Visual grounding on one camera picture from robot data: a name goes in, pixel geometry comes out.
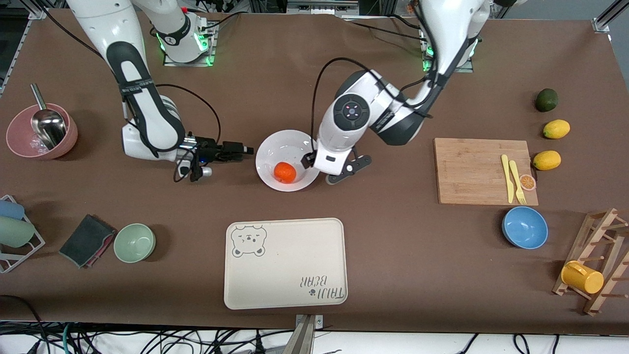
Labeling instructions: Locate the black base cable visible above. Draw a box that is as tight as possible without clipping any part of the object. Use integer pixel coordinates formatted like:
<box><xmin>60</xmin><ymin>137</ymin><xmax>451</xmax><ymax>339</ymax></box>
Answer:
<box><xmin>199</xmin><ymin>12</ymin><xmax>241</xmax><ymax>31</ymax></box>
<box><xmin>344</xmin><ymin>19</ymin><xmax>433</xmax><ymax>42</ymax></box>

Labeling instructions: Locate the cream bear print tray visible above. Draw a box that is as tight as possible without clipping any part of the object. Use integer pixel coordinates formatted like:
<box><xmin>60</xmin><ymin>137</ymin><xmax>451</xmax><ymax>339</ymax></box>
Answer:
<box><xmin>224</xmin><ymin>218</ymin><xmax>348</xmax><ymax>310</ymax></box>

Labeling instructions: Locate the white wire cup rack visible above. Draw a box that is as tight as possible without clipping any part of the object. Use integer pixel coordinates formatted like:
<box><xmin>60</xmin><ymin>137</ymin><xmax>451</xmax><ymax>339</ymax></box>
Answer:
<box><xmin>0</xmin><ymin>195</ymin><xmax>46</xmax><ymax>274</ymax></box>

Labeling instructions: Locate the metal scoop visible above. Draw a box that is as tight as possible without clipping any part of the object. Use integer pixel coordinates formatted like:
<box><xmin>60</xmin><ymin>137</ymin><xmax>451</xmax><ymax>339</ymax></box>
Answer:
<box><xmin>30</xmin><ymin>84</ymin><xmax>68</xmax><ymax>150</ymax></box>

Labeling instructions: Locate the yellow cup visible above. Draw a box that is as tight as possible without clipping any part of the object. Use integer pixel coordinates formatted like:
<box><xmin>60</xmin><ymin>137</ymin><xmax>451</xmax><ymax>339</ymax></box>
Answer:
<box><xmin>561</xmin><ymin>261</ymin><xmax>604</xmax><ymax>295</ymax></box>

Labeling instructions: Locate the aluminium corner profile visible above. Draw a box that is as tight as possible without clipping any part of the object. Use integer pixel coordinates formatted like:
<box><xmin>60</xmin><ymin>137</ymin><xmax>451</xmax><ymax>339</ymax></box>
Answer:
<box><xmin>592</xmin><ymin>0</ymin><xmax>629</xmax><ymax>32</ymax></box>

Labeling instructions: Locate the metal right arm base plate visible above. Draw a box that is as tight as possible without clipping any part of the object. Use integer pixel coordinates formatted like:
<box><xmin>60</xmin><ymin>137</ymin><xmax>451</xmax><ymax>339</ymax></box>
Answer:
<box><xmin>163</xmin><ymin>22</ymin><xmax>217</xmax><ymax>67</ymax></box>

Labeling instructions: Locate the blue cup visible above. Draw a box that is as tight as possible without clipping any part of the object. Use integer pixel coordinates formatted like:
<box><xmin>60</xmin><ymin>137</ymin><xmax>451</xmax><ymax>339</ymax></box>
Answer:
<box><xmin>0</xmin><ymin>200</ymin><xmax>25</xmax><ymax>220</ymax></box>

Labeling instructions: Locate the pale green bowl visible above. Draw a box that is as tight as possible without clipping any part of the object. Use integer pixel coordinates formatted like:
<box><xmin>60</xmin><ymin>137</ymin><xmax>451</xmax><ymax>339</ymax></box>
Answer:
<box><xmin>114</xmin><ymin>223</ymin><xmax>156</xmax><ymax>264</ymax></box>

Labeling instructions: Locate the blue bowl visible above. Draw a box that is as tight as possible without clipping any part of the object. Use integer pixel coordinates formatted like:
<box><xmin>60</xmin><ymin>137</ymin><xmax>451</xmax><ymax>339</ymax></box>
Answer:
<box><xmin>502</xmin><ymin>206</ymin><xmax>549</xmax><ymax>250</ymax></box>

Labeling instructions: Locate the wooden cutting board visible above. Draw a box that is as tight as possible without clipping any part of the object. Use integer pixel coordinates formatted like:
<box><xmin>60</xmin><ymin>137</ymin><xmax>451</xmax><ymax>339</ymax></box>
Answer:
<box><xmin>433</xmin><ymin>138</ymin><xmax>539</xmax><ymax>206</ymax></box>

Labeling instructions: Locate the metal frame bar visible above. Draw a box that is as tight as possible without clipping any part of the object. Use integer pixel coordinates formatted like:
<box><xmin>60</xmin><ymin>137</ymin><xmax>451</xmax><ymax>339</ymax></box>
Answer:
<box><xmin>287</xmin><ymin>0</ymin><xmax>359</xmax><ymax>15</ymax></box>

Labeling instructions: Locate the pale green cup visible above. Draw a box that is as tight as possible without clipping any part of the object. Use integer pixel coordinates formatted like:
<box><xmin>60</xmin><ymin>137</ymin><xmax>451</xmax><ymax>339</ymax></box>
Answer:
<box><xmin>0</xmin><ymin>216</ymin><xmax>36</xmax><ymax>248</ymax></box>

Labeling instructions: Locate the wooden cup rack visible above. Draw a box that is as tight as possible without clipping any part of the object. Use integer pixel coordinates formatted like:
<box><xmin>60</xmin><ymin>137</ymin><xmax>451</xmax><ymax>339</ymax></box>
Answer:
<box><xmin>552</xmin><ymin>207</ymin><xmax>629</xmax><ymax>316</ymax></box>

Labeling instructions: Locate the yellow lemon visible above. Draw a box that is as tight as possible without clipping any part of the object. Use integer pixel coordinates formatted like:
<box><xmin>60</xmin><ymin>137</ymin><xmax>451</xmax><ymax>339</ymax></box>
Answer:
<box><xmin>533</xmin><ymin>150</ymin><xmax>562</xmax><ymax>171</ymax></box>
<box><xmin>543</xmin><ymin>119</ymin><xmax>571</xmax><ymax>140</ymax></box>

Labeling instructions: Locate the white round plate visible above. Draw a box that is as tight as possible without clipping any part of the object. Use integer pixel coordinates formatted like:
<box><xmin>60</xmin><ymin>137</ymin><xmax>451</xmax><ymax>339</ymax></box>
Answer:
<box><xmin>256</xmin><ymin>130</ymin><xmax>323</xmax><ymax>192</ymax></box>

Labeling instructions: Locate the pink bowl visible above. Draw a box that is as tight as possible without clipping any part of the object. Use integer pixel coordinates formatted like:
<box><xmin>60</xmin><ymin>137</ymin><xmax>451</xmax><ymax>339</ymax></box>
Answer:
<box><xmin>6</xmin><ymin>103</ymin><xmax>78</xmax><ymax>160</ymax></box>

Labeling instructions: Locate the dark grey folded cloth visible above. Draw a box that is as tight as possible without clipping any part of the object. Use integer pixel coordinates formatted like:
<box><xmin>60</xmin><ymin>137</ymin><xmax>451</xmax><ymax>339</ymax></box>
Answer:
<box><xmin>59</xmin><ymin>214</ymin><xmax>117</xmax><ymax>268</ymax></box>

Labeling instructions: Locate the dark green avocado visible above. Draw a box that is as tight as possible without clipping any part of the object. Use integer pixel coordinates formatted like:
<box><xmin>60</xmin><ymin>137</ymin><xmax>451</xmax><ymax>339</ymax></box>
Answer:
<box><xmin>535</xmin><ymin>88</ymin><xmax>559</xmax><ymax>113</ymax></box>

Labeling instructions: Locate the yellow plastic knife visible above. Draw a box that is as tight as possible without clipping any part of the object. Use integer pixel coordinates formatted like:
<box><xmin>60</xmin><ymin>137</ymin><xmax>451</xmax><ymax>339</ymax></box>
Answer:
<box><xmin>501</xmin><ymin>154</ymin><xmax>515</xmax><ymax>204</ymax></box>

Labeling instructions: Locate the orange fruit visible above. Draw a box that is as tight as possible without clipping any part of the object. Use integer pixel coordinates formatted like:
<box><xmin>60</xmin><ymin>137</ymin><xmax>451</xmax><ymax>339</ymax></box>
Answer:
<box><xmin>274</xmin><ymin>162</ymin><xmax>297</xmax><ymax>184</ymax></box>

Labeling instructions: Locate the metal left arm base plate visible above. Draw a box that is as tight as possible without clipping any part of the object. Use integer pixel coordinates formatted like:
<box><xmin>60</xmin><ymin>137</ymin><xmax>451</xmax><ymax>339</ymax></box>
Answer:
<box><xmin>422</xmin><ymin>27</ymin><xmax>475</xmax><ymax>73</ymax></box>

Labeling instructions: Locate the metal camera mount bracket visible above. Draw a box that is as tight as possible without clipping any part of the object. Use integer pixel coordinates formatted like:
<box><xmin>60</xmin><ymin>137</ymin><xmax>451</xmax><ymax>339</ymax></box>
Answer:
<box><xmin>283</xmin><ymin>315</ymin><xmax>325</xmax><ymax>354</ymax></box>

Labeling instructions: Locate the yellow plastic fork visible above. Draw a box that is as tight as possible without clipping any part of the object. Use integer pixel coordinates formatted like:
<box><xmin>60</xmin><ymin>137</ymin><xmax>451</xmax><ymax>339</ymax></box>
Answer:
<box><xmin>509</xmin><ymin>160</ymin><xmax>527</xmax><ymax>206</ymax></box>

